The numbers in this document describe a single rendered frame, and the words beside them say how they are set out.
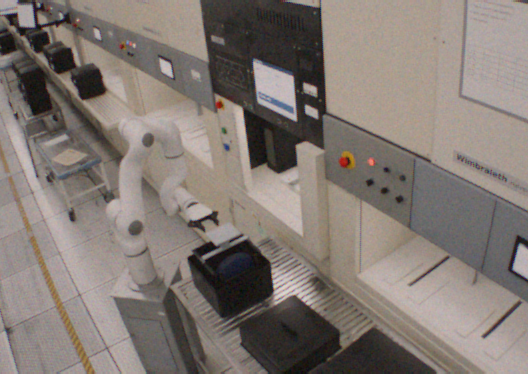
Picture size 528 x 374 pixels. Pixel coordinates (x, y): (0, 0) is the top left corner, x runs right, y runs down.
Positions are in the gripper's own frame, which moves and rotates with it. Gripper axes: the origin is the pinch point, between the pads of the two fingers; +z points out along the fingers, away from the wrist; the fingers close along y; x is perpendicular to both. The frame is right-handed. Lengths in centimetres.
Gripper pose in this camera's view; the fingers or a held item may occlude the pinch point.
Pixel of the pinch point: (209, 224)
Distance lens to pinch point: 215.4
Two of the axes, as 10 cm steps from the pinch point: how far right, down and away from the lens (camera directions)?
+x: -0.9, -8.3, -5.5
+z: 5.6, 4.1, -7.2
